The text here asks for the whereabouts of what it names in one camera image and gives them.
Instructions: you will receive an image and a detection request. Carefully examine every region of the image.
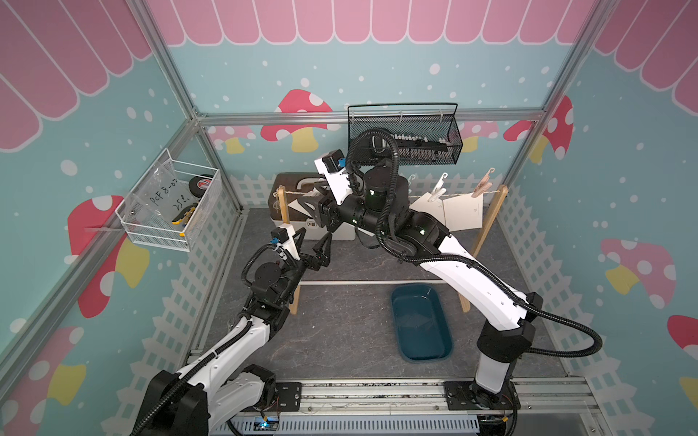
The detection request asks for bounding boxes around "white postcard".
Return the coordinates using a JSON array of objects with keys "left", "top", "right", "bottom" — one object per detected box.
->
[
  {"left": 288, "top": 199, "right": 314, "bottom": 226},
  {"left": 443, "top": 194, "right": 484, "bottom": 232},
  {"left": 410, "top": 194, "right": 446, "bottom": 225}
]

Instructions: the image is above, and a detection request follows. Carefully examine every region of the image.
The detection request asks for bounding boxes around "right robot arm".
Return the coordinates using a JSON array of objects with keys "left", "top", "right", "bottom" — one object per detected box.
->
[{"left": 309, "top": 128, "right": 603, "bottom": 409}]

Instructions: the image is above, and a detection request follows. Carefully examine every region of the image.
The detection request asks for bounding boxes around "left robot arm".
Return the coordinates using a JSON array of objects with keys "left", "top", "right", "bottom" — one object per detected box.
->
[{"left": 132, "top": 225, "right": 333, "bottom": 435}]

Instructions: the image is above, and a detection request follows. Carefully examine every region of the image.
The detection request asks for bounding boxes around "brown lidded storage box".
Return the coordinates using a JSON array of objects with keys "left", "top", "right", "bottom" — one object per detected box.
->
[{"left": 267, "top": 173, "right": 331, "bottom": 241}]

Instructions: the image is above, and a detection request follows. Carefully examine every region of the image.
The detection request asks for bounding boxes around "black tape roll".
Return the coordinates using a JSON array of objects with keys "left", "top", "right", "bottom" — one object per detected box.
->
[{"left": 188, "top": 175, "right": 212, "bottom": 198}]

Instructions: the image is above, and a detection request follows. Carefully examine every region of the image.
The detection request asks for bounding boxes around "teal plastic tray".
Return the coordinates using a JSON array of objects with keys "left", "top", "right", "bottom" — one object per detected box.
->
[{"left": 391, "top": 283, "right": 454, "bottom": 363}]

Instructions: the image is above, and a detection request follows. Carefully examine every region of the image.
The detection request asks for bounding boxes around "yellow black utility knife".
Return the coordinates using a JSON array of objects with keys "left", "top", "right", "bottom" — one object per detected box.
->
[{"left": 172, "top": 203, "right": 198, "bottom": 226}]

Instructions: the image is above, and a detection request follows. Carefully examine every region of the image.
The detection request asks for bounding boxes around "plastic labelled bag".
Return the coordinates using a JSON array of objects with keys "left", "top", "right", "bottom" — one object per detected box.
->
[{"left": 137, "top": 165, "right": 196, "bottom": 221}]

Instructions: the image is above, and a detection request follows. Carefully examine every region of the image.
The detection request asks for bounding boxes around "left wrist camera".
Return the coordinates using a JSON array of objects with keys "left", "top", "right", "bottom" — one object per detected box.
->
[{"left": 271, "top": 223, "right": 300, "bottom": 261}]

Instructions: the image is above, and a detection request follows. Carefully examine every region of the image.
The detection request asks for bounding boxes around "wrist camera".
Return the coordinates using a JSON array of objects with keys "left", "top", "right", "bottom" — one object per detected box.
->
[
  {"left": 314, "top": 150, "right": 359, "bottom": 205},
  {"left": 271, "top": 223, "right": 300, "bottom": 261}
]

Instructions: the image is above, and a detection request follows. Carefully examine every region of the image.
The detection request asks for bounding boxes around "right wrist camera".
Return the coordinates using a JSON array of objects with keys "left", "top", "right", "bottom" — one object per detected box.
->
[{"left": 314, "top": 150, "right": 359, "bottom": 205}]

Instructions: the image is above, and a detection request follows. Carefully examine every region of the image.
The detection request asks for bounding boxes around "black wire mesh basket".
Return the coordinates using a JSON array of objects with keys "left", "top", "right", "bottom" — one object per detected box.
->
[{"left": 346, "top": 103, "right": 463, "bottom": 166}]

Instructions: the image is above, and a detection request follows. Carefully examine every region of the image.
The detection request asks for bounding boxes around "clear wall-mounted bin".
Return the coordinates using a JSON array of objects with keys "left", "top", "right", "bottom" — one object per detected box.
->
[{"left": 116, "top": 149, "right": 222, "bottom": 252}]

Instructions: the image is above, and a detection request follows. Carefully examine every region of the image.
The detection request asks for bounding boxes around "wooden string rack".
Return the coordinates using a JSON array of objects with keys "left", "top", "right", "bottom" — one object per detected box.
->
[{"left": 294, "top": 198, "right": 526, "bottom": 331}]

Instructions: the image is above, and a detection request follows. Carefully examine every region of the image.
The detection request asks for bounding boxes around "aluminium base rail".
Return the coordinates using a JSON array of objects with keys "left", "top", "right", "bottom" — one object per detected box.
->
[{"left": 146, "top": 377, "right": 601, "bottom": 436}]

